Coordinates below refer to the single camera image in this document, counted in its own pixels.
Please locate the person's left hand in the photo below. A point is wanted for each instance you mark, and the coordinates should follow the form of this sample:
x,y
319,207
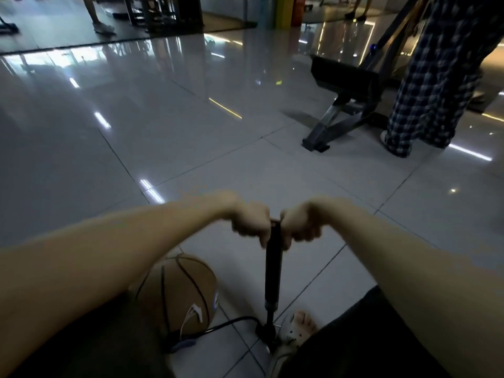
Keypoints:
x,y
248,218

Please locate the person's right hand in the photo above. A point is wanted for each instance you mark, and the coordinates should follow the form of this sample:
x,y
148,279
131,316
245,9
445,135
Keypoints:
x,y
301,220

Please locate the person's right fingers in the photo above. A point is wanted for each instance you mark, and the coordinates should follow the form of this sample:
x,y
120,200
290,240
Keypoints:
x,y
299,231

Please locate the person's left fingers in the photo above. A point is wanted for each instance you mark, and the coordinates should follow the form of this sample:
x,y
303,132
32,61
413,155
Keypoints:
x,y
252,228

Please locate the black floor air pump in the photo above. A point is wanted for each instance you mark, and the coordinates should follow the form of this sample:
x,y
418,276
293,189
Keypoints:
x,y
273,271

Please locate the person's left forearm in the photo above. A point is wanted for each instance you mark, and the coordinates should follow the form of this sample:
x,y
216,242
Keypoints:
x,y
102,267

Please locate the person's right forearm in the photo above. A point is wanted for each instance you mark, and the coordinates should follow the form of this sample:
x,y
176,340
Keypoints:
x,y
425,279

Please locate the brown basketball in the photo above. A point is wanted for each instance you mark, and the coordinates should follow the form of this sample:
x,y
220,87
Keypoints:
x,y
185,295

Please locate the white perforated sandal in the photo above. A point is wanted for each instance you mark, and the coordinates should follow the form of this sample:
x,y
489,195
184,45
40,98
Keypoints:
x,y
289,336

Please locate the person's black shorts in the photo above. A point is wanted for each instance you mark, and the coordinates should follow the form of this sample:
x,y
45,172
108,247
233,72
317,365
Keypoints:
x,y
362,338

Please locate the black weight bench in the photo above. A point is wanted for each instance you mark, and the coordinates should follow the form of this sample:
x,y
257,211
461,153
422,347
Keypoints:
x,y
346,82

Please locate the yellow and orange column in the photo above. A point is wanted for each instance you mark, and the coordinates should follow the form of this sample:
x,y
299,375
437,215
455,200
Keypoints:
x,y
289,9

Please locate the dark gym equipment rack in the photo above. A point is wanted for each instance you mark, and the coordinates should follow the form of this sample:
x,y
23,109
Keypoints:
x,y
161,11

